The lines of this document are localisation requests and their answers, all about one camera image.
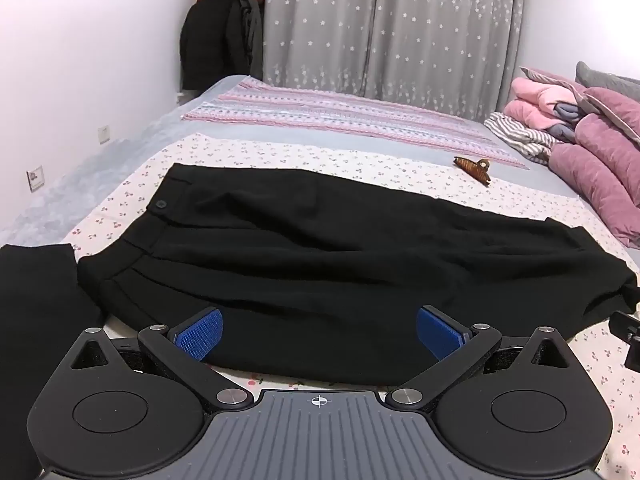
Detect mauve folded quilt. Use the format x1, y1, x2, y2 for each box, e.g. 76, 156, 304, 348
547, 62, 640, 250

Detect pink striped blanket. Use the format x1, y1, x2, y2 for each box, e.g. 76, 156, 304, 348
181, 76, 531, 171

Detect pink fleece folded garment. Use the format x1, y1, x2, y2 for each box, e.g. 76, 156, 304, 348
502, 66, 588, 133

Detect black pants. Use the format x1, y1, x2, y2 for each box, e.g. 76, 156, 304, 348
76, 162, 640, 378

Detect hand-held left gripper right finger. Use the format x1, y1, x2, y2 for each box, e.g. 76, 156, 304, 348
384, 305, 575, 408

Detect blue grey folded garment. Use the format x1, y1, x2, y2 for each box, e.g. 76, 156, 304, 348
549, 101, 585, 142

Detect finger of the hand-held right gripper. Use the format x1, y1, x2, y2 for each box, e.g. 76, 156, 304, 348
611, 311, 640, 373

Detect brown hair claw clip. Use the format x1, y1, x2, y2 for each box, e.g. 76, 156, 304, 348
452, 157, 492, 187

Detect dark grey hanging jacket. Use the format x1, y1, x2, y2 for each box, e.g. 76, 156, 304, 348
235, 0, 265, 80

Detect black hanging coat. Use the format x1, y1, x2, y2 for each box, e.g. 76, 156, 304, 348
180, 0, 251, 92

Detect grey star print curtain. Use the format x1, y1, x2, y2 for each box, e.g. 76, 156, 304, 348
261, 0, 526, 121

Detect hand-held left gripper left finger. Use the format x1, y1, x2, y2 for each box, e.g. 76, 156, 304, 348
67, 307, 253, 408

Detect striped folded cloth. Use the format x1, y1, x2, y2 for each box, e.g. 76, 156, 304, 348
484, 111, 556, 165

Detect black folded garment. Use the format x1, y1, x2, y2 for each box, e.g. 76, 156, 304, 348
0, 243, 106, 480

